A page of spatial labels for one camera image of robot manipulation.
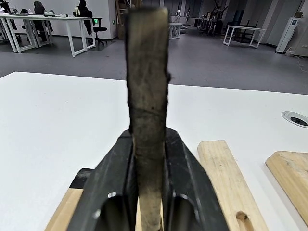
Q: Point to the wooden cross bar with slot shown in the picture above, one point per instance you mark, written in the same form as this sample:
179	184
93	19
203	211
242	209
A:
226	183

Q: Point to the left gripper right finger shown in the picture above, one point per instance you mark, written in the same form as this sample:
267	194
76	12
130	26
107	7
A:
185	178

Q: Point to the black office chair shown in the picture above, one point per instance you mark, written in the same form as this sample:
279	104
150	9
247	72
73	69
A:
98	29
41	14

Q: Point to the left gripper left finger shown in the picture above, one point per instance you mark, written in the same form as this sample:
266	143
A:
113	173

